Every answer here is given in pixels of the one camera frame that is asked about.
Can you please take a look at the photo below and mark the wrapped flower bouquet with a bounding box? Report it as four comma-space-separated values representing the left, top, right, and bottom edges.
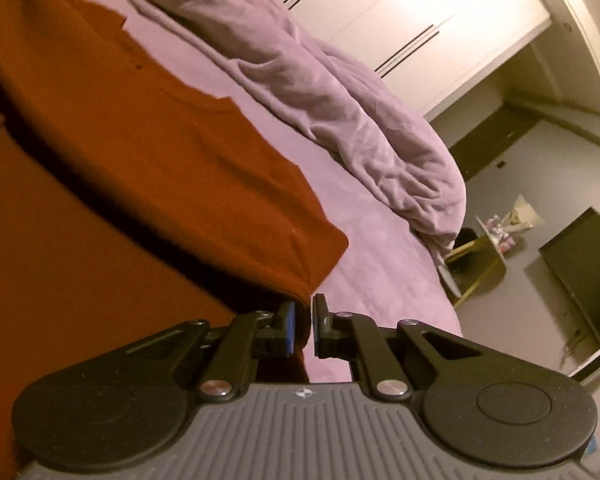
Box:
478, 195, 544, 255

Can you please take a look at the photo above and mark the purple bed sheet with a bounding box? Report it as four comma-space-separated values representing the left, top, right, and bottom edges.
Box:
34, 0, 464, 385

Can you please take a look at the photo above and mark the black flat television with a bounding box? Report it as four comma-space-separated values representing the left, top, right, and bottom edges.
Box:
540, 207, 600, 342

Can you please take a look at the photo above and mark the purple crumpled duvet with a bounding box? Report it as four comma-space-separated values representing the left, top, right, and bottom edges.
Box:
130, 0, 466, 260

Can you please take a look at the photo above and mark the dark doorway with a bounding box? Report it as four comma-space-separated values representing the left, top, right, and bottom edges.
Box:
450, 104, 539, 182

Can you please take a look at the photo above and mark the gold side table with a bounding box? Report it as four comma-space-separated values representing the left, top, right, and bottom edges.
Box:
438, 235, 507, 309

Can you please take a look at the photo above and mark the white wardrobe with handles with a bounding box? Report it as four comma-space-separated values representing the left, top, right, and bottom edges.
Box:
280, 0, 550, 119

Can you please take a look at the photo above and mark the rust orange knit sweater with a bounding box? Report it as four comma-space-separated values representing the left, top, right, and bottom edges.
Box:
0, 0, 348, 479

